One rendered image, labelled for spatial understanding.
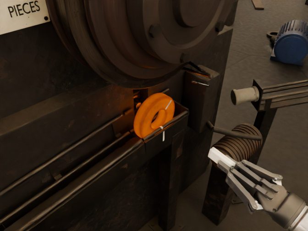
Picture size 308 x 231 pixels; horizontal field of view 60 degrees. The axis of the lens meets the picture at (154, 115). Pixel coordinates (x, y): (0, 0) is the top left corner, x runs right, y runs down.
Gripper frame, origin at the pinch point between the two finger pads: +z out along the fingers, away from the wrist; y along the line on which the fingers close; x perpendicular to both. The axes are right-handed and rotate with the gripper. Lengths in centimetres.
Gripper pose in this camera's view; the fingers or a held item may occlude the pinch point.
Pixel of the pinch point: (221, 159)
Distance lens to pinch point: 71.0
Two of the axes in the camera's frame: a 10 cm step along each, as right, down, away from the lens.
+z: -6.8, -5.3, 5.0
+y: 7.3, -4.4, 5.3
